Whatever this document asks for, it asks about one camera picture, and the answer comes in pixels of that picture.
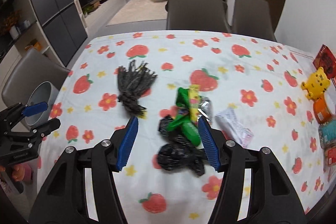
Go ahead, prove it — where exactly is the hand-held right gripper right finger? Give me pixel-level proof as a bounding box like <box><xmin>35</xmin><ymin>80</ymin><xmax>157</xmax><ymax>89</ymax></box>
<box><xmin>197</xmin><ymin>116</ymin><xmax>307</xmax><ymax>224</ymax></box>

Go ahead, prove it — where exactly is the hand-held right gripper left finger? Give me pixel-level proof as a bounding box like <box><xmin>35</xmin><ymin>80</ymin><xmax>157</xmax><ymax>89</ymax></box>
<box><xmin>28</xmin><ymin>116</ymin><xmax>139</xmax><ymax>224</ymax></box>

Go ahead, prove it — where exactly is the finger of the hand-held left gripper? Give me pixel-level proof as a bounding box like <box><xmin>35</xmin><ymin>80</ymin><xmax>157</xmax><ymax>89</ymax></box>
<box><xmin>0</xmin><ymin>102</ymin><xmax>49</xmax><ymax>121</ymax></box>
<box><xmin>29</xmin><ymin>118</ymin><xmax>61</xmax><ymax>139</ymax></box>

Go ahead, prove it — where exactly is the grey round bin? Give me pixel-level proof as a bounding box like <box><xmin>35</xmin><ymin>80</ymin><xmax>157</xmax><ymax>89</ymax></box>
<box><xmin>25</xmin><ymin>81</ymin><xmax>59</xmax><ymax>127</ymax></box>

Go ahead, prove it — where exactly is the black plastic bag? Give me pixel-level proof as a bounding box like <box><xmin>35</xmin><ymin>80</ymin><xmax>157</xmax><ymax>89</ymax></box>
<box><xmin>157</xmin><ymin>114</ymin><xmax>208</xmax><ymax>177</ymax></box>

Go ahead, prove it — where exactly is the green snack wrapper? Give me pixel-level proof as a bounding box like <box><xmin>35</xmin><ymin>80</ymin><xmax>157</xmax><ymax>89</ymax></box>
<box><xmin>168</xmin><ymin>84</ymin><xmax>213</xmax><ymax>149</ymax></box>

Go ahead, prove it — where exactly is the person's left hand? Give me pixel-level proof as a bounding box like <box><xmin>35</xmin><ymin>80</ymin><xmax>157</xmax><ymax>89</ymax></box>
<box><xmin>0</xmin><ymin>164</ymin><xmax>34</xmax><ymax>183</ymax></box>

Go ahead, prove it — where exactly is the white paper packet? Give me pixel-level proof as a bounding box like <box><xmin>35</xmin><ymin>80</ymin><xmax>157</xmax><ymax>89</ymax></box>
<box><xmin>215</xmin><ymin>108</ymin><xmax>255</xmax><ymax>147</ymax></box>

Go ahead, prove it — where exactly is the grey leather dining chair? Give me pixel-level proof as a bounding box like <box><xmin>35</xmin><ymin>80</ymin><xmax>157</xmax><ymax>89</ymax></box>
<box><xmin>165</xmin><ymin>0</ymin><xmax>231</xmax><ymax>33</ymax></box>
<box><xmin>1</xmin><ymin>49</ymin><xmax>71</xmax><ymax>109</ymax></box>
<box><xmin>231</xmin><ymin>0</ymin><xmax>277</xmax><ymax>42</ymax></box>

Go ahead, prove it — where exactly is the dark dried twig bundle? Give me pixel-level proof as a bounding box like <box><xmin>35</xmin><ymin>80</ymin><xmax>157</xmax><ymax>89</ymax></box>
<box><xmin>116</xmin><ymin>60</ymin><xmax>158</xmax><ymax>117</ymax></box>

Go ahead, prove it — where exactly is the orange cardboard box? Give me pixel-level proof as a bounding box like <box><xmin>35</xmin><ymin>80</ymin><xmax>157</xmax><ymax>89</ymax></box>
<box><xmin>25</xmin><ymin>39</ymin><xmax>44</xmax><ymax>52</ymax></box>

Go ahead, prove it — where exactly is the floral strawberry printed tablecloth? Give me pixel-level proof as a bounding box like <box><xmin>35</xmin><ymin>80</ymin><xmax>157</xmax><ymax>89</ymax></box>
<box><xmin>37</xmin><ymin>30</ymin><xmax>336</xmax><ymax>224</ymax></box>

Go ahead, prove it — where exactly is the dark grey refrigerator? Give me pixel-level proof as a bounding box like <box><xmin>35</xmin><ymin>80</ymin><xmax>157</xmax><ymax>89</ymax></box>
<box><xmin>22</xmin><ymin>0</ymin><xmax>88</xmax><ymax>67</ymax></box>

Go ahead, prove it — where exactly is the teal jar with wooden lid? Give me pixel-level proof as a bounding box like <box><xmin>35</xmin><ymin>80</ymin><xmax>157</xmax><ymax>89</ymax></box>
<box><xmin>318</xmin><ymin>120</ymin><xmax>336</xmax><ymax>149</ymax></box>

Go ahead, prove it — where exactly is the orange jar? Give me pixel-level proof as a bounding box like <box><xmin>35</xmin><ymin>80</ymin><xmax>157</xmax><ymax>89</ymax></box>
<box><xmin>313</xmin><ymin>94</ymin><xmax>336</xmax><ymax>124</ymax></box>

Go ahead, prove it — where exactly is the yellow tiger toy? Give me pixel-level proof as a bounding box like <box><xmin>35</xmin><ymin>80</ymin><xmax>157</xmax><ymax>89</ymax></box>
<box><xmin>301</xmin><ymin>67</ymin><xmax>331</xmax><ymax>100</ymax></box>

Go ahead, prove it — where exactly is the beige rug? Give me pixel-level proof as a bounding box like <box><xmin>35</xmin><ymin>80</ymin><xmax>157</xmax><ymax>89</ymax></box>
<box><xmin>106</xmin><ymin>0</ymin><xmax>168</xmax><ymax>26</ymax></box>

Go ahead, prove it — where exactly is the red gift box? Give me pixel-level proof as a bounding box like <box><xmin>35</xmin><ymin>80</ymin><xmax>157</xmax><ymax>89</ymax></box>
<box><xmin>312</xmin><ymin>44</ymin><xmax>336</xmax><ymax>75</ymax></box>

